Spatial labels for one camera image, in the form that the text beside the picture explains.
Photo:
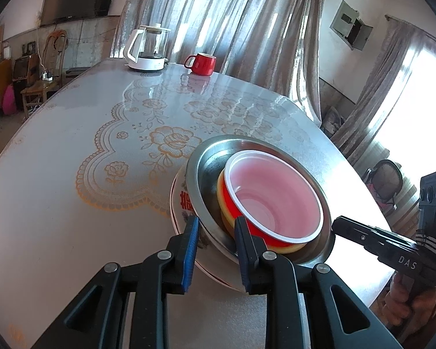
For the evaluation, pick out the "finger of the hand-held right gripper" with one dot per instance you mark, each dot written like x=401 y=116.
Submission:
x=356 y=234

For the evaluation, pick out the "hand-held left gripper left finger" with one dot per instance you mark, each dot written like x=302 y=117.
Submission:
x=189 y=254

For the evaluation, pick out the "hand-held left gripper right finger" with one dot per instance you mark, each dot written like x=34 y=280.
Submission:
x=244 y=258

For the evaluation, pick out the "large floral pink-rimmed plate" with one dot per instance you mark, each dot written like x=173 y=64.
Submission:
x=223 y=283

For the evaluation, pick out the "yellow plastic bowl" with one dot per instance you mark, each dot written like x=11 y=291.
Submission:
x=227 y=221

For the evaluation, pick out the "red plastic bowl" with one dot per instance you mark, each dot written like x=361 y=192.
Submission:
x=272 y=196

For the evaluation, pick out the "stainless steel bowl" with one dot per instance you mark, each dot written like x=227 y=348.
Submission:
x=210 y=167

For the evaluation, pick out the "person's right hand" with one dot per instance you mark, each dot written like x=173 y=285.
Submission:
x=396 y=298

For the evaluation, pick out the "pink cloth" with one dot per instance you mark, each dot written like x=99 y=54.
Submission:
x=381 y=194

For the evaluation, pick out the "round-backed dark chair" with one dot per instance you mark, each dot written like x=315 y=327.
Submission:
x=388 y=178

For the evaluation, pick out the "grey patterned bag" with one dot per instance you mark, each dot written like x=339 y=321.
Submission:
x=332 y=120

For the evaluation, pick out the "narrow beige curtain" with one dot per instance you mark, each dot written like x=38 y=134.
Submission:
x=385 y=91

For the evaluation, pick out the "printed lace-pattern tablecloth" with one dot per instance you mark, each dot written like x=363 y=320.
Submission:
x=76 y=134

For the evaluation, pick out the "red mug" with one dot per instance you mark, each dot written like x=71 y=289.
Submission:
x=203 y=65

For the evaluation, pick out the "white glass electric kettle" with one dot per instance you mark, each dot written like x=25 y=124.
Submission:
x=147 y=64

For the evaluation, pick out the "wooden chair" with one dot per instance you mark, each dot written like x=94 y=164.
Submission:
x=36 y=89

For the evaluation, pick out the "white power strip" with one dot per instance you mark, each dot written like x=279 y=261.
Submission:
x=47 y=77

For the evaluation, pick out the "wide beige curtain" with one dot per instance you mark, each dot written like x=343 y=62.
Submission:
x=239 y=25

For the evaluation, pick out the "pink bag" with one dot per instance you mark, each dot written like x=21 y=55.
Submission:
x=9 y=100

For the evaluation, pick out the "wall electrical panel box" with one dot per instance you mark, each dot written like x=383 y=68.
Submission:
x=343 y=21

